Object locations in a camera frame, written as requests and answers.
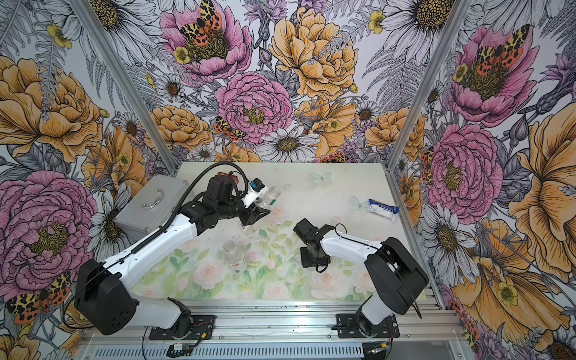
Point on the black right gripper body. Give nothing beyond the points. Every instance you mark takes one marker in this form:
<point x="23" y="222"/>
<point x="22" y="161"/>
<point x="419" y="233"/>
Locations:
<point x="310" y="257"/>

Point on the red cigarette box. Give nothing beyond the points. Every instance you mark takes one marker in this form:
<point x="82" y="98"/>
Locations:
<point x="230" y="175"/>

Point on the clear bottle green label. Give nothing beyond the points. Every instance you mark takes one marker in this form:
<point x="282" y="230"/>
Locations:
<point x="270" y="197"/>

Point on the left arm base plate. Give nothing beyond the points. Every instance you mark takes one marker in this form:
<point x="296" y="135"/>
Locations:
<point x="198" y="328"/>

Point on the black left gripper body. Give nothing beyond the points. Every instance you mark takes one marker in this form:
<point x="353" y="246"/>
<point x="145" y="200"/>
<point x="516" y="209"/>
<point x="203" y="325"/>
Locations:
<point x="249" y="214"/>

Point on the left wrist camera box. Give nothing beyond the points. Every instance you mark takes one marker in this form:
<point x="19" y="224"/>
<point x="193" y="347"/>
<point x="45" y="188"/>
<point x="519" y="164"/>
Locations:
<point x="255" y="194"/>

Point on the blue white bandage packet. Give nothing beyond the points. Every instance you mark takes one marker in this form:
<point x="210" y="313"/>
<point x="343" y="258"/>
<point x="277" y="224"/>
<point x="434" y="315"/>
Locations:
<point x="390" y="212"/>

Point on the small green circuit board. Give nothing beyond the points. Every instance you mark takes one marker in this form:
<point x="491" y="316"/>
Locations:
<point x="177" y="350"/>

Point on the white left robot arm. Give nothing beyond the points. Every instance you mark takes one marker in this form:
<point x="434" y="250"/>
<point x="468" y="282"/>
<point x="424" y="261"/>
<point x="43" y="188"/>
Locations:
<point x="104" y="295"/>

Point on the left aluminium corner post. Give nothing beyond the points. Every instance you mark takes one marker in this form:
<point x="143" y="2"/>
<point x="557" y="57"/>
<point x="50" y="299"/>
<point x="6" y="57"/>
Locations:
<point x="93" y="28"/>

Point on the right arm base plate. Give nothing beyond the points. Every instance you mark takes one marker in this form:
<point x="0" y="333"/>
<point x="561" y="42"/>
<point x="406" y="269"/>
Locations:
<point x="355" y="325"/>

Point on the silver metal case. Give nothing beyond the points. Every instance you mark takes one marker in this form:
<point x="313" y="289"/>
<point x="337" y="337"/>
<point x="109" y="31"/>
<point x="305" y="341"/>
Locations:
<point x="151" y="206"/>

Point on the clear bottle white label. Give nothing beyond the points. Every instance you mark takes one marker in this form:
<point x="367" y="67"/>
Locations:
<point x="234" y="256"/>

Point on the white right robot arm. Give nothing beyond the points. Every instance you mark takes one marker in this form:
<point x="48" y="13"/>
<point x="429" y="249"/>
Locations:
<point x="396" y="276"/>

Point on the right aluminium corner post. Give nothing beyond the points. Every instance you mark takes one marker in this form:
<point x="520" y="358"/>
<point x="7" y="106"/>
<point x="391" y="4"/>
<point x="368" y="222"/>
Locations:
<point x="448" y="37"/>

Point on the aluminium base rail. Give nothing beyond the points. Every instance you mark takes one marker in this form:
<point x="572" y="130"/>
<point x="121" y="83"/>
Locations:
<point x="290" y="330"/>

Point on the aluminium corner post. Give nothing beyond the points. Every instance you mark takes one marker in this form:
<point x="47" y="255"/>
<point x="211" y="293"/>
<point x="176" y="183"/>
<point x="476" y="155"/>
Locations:
<point x="93" y="28"/>
<point x="448" y="37"/>

